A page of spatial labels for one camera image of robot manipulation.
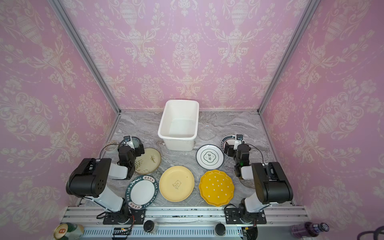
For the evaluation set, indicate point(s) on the green can bottle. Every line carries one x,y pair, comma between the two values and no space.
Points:
69,231

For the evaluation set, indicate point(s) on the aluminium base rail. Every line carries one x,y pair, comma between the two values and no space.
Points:
187,223

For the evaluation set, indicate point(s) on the green rim white plate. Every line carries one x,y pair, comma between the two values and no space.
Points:
142,192

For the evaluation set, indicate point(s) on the cream plate bamboo pattern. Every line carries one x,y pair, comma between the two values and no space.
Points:
148,162

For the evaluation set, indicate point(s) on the yellow polka dot plate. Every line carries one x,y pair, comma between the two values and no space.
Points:
216,188

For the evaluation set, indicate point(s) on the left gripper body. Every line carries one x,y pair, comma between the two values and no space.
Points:
137,148

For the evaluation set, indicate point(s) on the clear glass plate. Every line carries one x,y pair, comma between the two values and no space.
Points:
247,183

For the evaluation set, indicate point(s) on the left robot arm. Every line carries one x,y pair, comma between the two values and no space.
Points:
89,181

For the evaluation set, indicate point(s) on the teal patterned small plate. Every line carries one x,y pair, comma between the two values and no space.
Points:
136,142

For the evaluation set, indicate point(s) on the small green rim plate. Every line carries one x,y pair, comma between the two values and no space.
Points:
227,142

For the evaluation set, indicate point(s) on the black knob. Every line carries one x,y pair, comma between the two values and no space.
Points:
149,226
220,230

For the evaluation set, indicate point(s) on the white plastic bin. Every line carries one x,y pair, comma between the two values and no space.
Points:
179,125

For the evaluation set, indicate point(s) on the pale yellow bear plate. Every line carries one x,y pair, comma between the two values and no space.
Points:
177,183

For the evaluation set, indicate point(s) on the purple water bottle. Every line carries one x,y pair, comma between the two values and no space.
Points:
308,229

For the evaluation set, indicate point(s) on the white plate black pattern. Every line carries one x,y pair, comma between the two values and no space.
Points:
210,157

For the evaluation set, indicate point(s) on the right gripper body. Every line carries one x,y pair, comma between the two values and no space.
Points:
229,148

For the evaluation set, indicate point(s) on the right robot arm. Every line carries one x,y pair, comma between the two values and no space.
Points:
271,184

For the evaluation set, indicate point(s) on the right black knob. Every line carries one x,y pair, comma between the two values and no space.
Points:
220,230

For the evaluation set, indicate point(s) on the left black knob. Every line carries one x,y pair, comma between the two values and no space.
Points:
149,226

